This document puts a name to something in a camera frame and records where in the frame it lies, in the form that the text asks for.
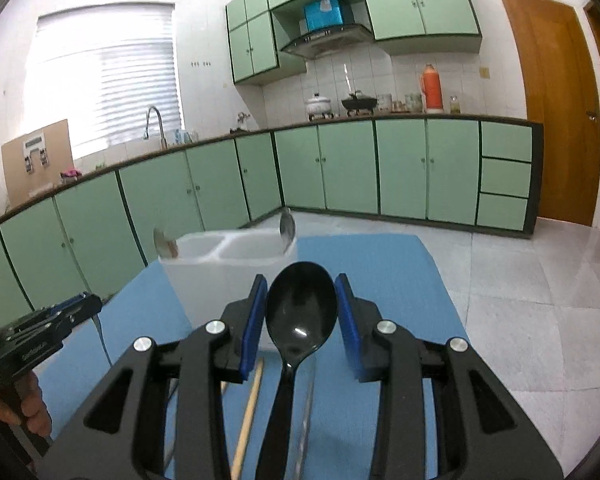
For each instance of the green wall cabinets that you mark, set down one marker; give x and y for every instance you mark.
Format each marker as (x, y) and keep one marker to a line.
(420, 5)

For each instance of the clear glass cups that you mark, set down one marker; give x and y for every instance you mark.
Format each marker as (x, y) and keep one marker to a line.
(185, 137)

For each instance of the green base cabinets with countertop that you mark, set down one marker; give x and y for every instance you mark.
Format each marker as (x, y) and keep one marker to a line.
(350, 170)

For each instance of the small glass bottle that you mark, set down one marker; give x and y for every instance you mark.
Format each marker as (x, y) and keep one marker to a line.
(455, 105)

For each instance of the white two-compartment utensil holder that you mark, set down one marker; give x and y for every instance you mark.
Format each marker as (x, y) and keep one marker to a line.
(200, 280)

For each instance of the black plastic spoon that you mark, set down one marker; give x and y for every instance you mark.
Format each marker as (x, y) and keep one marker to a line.
(300, 310)

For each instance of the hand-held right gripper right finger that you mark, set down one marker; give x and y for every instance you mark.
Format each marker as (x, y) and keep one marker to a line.
(350, 330)

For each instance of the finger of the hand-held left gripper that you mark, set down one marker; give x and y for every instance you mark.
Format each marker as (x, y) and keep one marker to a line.
(70, 304)
(82, 312)

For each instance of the blue box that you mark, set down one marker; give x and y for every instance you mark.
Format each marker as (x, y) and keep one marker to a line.
(322, 15)

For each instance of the person's left hand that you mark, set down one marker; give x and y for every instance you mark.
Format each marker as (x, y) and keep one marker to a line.
(37, 405)

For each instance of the curved metal faucet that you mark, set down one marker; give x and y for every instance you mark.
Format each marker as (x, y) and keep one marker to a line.
(158, 120)

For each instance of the metal spoon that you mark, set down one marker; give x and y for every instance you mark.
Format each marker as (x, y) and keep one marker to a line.
(287, 227)
(166, 246)

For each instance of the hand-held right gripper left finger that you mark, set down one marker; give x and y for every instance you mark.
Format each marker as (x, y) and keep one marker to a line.
(252, 330)

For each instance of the pink cloth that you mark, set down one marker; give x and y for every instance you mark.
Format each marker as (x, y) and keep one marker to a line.
(71, 174)

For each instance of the metal range hood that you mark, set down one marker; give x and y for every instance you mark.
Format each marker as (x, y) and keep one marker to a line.
(325, 42)

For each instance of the white window blinds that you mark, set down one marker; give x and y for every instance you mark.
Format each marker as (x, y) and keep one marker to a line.
(105, 75)

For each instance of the orange thermos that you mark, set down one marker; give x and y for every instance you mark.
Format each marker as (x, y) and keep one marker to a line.
(432, 90)

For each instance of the brown cardboard box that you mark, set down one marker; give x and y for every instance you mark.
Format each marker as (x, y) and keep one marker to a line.
(50, 175)

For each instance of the blue table mat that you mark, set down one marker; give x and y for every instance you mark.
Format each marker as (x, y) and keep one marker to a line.
(405, 300)

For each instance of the glass jar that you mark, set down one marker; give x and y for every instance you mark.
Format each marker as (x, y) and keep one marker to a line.
(414, 102)
(385, 104)

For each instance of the white cooking pot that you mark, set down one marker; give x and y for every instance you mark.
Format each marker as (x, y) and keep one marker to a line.
(319, 107)

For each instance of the black wok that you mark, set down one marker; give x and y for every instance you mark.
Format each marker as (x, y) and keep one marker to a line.
(359, 104)

